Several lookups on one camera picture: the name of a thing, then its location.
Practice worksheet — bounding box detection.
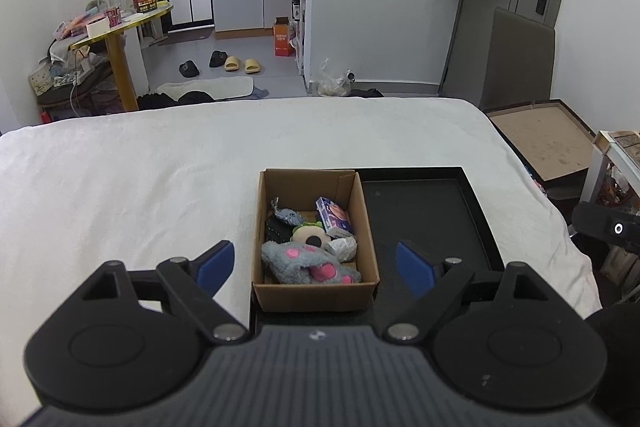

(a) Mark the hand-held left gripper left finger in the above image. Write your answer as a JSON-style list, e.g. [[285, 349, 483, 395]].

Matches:
[[80, 241, 249, 344]]

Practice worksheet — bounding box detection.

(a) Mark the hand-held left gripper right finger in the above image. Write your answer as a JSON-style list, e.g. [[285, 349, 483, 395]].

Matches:
[[384, 241, 552, 344]]

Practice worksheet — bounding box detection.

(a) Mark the black tray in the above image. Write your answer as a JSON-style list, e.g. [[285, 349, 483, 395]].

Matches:
[[250, 166, 506, 328]]

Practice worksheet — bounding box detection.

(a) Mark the black pouch with chain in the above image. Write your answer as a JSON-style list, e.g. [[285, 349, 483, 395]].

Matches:
[[264, 213, 296, 244]]

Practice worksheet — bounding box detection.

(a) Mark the grey cat paw plush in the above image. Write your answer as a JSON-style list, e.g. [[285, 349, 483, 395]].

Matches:
[[261, 241, 362, 286]]

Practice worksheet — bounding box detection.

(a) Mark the white wrapper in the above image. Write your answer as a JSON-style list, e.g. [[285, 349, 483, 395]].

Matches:
[[326, 234, 359, 264]]

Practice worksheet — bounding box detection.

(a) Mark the blue-grey fuzzy plush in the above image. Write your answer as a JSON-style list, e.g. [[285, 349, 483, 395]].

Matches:
[[272, 207, 305, 227]]

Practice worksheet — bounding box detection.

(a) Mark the purple packet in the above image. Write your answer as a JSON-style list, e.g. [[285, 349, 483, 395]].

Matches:
[[315, 196, 353, 234]]

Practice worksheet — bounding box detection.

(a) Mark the brown cardboard box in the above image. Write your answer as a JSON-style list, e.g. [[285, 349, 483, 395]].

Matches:
[[251, 168, 381, 313]]

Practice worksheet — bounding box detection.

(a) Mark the green round plush toy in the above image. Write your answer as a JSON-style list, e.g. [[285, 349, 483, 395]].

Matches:
[[291, 221, 331, 254]]

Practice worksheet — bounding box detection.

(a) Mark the white side table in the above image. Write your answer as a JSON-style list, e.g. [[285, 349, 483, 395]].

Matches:
[[579, 129, 640, 212]]

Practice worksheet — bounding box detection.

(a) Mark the brown framed board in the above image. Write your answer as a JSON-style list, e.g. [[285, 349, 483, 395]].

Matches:
[[484, 99, 597, 184]]

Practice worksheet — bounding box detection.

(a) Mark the black clothes pile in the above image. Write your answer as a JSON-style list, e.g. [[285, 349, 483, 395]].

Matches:
[[137, 90, 214, 110]]

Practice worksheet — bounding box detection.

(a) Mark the white floor mat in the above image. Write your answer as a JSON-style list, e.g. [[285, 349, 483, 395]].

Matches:
[[156, 76, 257, 101]]

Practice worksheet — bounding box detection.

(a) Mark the grey upholstered panel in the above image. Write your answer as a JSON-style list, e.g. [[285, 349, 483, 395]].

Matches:
[[481, 6, 557, 108]]

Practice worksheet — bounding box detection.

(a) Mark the clear plastic bag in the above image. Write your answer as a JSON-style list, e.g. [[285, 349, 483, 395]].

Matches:
[[317, 57, 357, 98]]

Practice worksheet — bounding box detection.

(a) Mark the round yellow table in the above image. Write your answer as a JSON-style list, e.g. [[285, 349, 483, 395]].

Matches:
[[67, 2, 174, 112]]

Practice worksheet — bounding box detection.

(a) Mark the orange carton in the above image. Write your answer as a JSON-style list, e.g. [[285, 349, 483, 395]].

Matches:
[[272, 17, 296, 57]]

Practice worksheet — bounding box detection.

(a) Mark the cluttered chair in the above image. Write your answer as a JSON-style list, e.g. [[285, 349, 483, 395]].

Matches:
[[27, 42, 126, 118]]

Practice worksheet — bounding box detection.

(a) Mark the white shelf rack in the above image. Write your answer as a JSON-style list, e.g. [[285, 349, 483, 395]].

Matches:
[[294, 0, 308, 78]]

